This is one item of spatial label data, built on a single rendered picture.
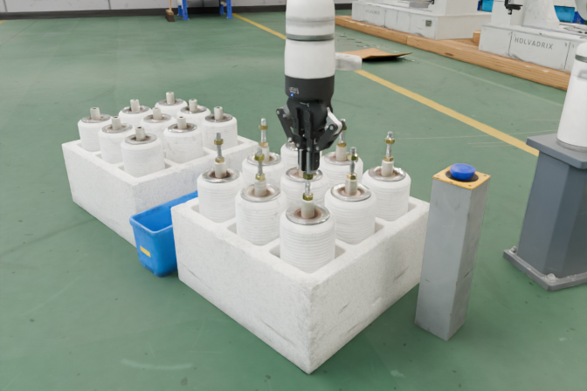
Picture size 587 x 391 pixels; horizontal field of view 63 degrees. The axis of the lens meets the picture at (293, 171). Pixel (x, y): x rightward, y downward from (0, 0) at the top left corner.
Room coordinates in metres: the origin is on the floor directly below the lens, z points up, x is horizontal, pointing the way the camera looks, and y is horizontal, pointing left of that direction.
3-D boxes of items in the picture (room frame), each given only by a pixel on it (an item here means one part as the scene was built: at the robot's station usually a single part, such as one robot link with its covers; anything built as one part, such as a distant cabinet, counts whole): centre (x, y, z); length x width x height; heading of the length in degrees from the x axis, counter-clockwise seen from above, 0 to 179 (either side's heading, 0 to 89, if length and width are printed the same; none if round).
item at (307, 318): (0.88, -0.02, 0.09); 0.39 x 0.39 x 0.18; 46
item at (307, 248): (0.72, -0.02, 0.16); 0.10 x 0.10 x 0.18
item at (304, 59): (0.73, -0.04, 0.52); 0.11 x 0.09 x 0.06; 135
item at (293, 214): (0.72, -0.02, 0.25); 0.08 x 0.08 x 0.01
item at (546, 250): (0.93, -0.59, 0.15); 0.15 x 0.15 x 0.30; 18
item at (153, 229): (1.02, 0.23, 0.06); 0.30 x 0.11 x 0.12; 137
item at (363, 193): (0.80, -0.11, 0.25); 0.08 x 0.08 x 0.01
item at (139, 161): (1.10, 0.37, 0.16); 0.10 x 0.10 x 0.18
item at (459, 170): (0.74, -0.28, 0.32); 0.04 x 0.04 x 0.02
